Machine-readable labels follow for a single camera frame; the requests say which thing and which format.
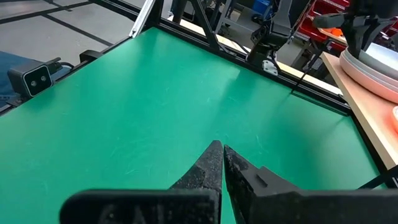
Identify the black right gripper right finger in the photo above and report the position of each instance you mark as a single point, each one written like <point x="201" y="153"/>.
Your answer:
<point x="248" y="186"/>

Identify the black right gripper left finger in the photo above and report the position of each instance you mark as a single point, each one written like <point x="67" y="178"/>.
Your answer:
<point x="205" y="174"/>

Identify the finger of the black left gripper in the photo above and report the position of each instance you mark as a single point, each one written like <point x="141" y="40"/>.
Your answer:
<point x="374" y="32"/>
<point x="356" y="40"/>

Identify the white round plate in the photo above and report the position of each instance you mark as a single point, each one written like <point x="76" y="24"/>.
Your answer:
<point x="373" y="74"/>

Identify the pink opaque plate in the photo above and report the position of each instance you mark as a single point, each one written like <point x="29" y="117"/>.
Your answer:
<point x="373" y="86"/>

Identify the orange transparent plate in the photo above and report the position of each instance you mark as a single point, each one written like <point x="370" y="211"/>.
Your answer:
<point x="395" y="119"/>

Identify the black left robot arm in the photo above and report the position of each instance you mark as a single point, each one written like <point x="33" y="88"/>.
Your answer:
<point x="269" y="37"/>

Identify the red storage bin rack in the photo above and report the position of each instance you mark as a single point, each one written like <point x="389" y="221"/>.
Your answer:
<point x="311" y="25"/>

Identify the wooden side board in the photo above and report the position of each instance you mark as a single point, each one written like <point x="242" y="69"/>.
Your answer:
<point x="317" y="83"/>

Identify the blue box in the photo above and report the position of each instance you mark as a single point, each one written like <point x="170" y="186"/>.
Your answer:
<point x="261" y="5"/>

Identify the silver aluminium extrusion bar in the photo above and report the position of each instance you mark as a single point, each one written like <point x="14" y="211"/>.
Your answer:
<point x="141" y="20"/>

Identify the black table-level camera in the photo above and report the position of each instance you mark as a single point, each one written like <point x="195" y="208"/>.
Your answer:
<point x="31" y="79"/>

